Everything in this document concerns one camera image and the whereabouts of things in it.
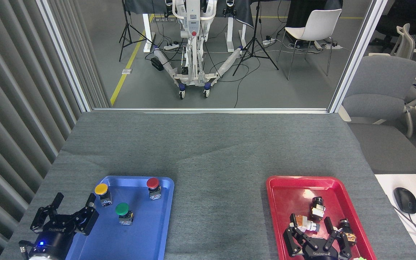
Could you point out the black office chair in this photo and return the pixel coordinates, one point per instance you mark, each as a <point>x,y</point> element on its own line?
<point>392,21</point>

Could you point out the green push button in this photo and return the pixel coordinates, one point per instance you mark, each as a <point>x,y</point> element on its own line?
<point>122,208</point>

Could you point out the white power strip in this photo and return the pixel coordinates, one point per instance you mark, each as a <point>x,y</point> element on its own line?
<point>332,46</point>
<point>268,41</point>
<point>171,46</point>

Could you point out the red push button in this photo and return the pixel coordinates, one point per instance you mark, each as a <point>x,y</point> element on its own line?
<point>152,183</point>

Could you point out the black tripod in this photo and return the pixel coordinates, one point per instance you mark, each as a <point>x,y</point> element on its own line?
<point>127,24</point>
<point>254,39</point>

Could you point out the black power adapter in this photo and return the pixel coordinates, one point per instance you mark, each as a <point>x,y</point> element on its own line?
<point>157,64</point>

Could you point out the black knob switch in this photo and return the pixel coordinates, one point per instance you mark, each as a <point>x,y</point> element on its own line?
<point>317,209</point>

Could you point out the grey floor plate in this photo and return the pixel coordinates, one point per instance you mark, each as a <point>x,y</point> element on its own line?
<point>127,71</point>

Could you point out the white plastic chair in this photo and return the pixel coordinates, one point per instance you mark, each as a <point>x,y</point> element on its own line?
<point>320,23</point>

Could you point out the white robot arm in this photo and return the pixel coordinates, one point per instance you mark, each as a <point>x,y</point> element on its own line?
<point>40,258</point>

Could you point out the silver frame rail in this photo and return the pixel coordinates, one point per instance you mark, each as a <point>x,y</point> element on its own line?
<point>211,110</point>

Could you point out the white wheeled stand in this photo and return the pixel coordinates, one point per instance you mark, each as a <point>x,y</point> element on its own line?
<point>193,21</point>

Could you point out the white desk leg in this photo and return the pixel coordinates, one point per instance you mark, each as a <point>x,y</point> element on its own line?
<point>146,32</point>
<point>230,34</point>

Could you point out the blue plastic tray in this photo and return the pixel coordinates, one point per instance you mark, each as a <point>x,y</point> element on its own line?
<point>150,231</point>

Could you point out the small green item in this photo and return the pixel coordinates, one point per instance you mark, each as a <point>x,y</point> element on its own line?
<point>360,258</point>

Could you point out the red plastic tray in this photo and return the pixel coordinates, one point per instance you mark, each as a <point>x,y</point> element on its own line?
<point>287,195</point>

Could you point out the silver frame post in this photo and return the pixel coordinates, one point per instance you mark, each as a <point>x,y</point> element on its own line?
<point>63,54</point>
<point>356,54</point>

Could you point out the yellow push button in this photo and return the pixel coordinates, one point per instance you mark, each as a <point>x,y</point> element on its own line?
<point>101,189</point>

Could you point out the black orange switch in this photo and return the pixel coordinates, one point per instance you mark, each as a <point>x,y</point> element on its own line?
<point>347,229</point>

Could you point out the white office chair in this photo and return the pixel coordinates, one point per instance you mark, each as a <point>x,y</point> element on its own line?
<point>406,43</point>

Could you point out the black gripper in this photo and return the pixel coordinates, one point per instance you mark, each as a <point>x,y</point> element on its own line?
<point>320,254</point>
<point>54,240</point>

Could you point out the grey office chair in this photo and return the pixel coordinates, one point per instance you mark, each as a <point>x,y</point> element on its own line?
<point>381,79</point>

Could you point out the black computer mouse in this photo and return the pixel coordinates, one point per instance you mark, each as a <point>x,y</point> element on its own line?
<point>405,199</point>

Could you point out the white side desk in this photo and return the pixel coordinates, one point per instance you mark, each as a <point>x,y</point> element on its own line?
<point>388,182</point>

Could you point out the white orange switch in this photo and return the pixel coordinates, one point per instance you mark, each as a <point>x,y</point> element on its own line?
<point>307,224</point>

